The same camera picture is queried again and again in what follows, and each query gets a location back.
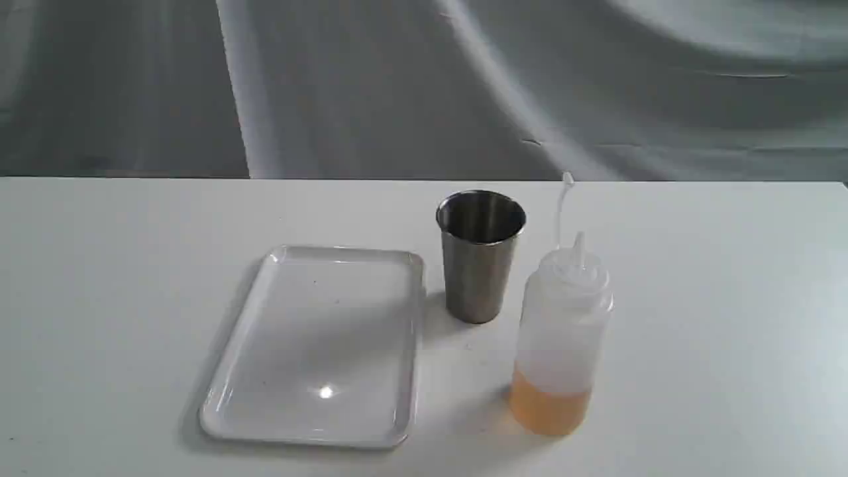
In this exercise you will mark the translucent squeeze bottle amber liquid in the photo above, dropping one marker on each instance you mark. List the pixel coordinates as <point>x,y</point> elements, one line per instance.
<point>566,306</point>

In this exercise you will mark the stainless steel cup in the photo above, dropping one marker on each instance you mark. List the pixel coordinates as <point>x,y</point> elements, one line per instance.
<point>479,232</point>

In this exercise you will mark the white plastic tray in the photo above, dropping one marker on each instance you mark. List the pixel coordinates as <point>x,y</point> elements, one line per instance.
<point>323,351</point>

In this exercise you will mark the grey backdrop cloth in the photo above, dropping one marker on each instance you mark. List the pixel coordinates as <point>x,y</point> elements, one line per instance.
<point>425,90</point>

